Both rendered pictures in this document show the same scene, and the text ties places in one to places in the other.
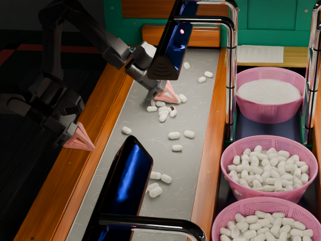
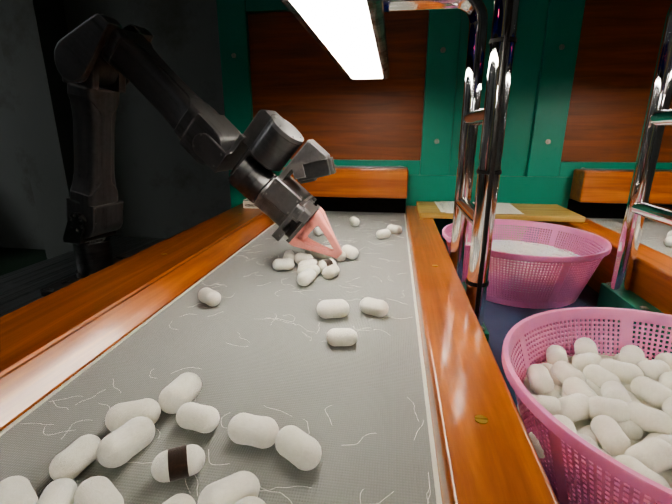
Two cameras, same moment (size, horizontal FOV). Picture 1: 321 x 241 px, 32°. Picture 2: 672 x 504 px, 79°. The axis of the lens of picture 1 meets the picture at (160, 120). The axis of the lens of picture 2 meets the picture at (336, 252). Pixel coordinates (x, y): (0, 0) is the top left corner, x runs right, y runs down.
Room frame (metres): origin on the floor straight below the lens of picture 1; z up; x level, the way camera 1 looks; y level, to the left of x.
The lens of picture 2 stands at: (0.99, -0.02, 0.94)
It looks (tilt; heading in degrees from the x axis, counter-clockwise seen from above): 17 degrees down; 356
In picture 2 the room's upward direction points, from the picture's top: straight up
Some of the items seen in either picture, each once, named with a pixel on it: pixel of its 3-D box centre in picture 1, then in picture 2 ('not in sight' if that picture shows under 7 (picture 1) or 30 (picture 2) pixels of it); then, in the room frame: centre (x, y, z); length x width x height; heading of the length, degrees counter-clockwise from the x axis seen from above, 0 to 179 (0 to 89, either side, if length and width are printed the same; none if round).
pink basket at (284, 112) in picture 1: (268, 96); (517, 260); (1.66, -0.38, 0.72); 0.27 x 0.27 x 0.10
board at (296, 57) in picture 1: (269, 56); (492, 210); (1.87, -0.42, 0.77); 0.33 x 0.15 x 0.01; 79
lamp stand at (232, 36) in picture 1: (206, 73); (412, 166); (1.53, -0.15, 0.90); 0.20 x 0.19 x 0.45; 169
